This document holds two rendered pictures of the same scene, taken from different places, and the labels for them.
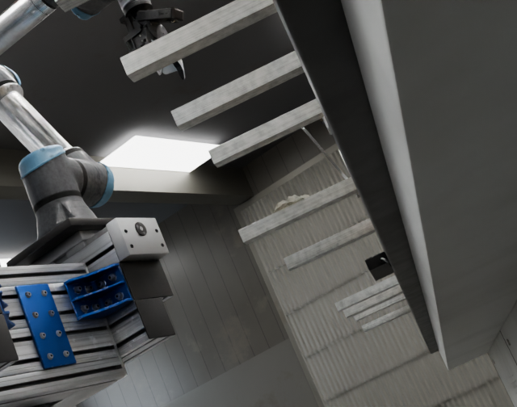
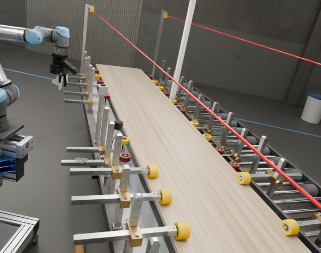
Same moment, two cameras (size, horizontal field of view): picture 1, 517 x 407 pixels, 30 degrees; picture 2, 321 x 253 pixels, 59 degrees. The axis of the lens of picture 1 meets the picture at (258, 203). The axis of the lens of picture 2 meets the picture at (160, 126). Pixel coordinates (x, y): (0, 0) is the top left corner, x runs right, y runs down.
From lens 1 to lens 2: 1.62 m
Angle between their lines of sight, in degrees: 47
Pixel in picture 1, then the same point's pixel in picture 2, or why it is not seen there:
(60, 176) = (1, 109)
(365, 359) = (48, 13)
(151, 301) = (20, 167)
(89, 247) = (5, 145)
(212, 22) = (107, 239)
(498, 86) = not seen: outside the picture
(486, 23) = not seen: outside the picture
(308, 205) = (86, 164)
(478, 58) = not seen: outside the picture
